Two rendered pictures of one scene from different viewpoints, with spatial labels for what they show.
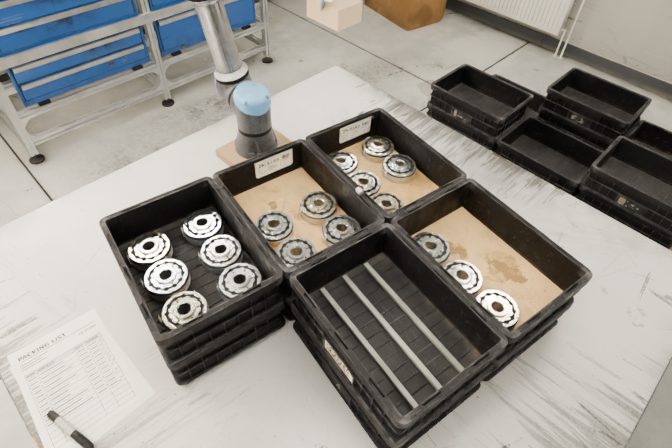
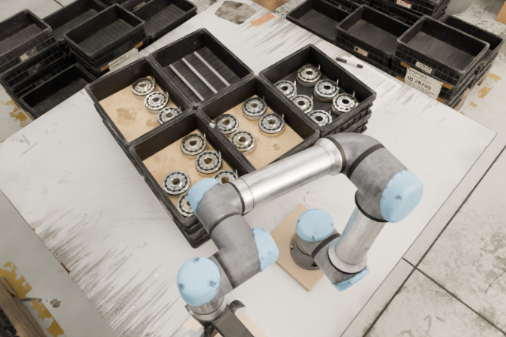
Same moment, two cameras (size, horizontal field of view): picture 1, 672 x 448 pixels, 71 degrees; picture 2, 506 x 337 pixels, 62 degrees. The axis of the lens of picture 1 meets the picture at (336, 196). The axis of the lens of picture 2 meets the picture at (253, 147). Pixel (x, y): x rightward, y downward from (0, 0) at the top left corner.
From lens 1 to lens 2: 1.94 m
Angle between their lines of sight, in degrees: 81
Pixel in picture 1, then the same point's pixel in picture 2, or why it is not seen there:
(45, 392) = (371, 74)
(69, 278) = (400, 125)
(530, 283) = (115, 107)
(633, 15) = not seen: outside the picture
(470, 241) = (140, 131)
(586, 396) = not seen: hidden behind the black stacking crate
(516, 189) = (71, 224)
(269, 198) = (279, 152)
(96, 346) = not seen: hidden behind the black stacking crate
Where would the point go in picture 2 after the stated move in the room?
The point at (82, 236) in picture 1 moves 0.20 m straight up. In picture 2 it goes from (414, 153) to (428, 122)
